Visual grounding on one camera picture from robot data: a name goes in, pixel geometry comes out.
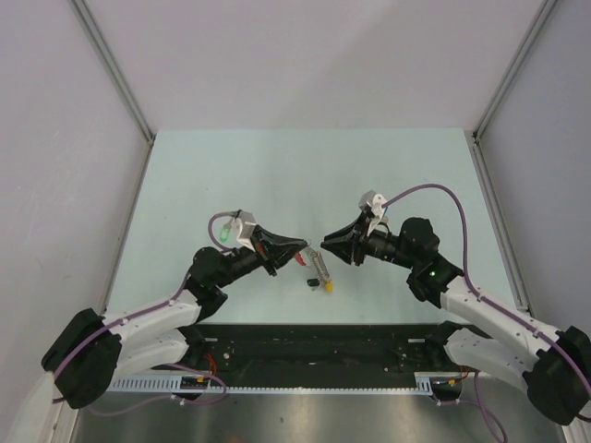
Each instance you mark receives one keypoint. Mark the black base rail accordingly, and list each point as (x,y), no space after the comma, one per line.
(318,356)

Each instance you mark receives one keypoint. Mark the red handled metal key holder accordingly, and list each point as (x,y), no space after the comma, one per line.
(312,258)

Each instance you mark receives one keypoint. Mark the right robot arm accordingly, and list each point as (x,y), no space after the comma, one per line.
(551,366)

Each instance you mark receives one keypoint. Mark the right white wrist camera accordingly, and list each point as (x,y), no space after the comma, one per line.
(373,202)

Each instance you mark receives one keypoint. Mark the right aluminium corner post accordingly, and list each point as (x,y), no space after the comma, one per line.
(517,63)

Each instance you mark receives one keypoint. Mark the aluminium corner post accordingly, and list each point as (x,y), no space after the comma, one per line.
(103,50)
(517,63)

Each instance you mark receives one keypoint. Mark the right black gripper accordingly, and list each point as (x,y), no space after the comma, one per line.
(348,245)

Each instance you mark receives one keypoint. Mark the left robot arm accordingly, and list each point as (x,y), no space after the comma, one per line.
(94,350)

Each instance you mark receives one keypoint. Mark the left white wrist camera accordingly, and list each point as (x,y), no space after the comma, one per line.
(243,225)

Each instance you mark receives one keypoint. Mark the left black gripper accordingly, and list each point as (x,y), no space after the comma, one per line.
(265,244)

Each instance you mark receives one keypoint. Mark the left aluminium corner post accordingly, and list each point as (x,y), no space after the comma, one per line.
(103,50)

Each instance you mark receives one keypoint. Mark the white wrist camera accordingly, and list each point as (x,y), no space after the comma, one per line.
(373,202)
(243,225)

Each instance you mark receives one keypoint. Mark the key with green tag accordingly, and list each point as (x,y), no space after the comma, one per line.
(225,232)

